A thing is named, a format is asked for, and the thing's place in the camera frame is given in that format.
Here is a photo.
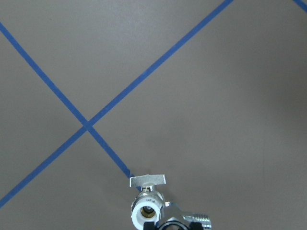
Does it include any white chrome PPR valve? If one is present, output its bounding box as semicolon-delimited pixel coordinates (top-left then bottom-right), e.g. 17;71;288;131
130;174;166;230

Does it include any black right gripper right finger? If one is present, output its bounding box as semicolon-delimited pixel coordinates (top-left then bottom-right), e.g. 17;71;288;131
190;222;203;230

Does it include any chrome threaded pipe fitting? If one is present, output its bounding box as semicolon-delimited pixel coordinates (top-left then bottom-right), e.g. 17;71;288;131
155;202;212;230

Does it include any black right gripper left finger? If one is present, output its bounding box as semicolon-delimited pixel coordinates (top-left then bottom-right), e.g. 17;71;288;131
143;221;154;230

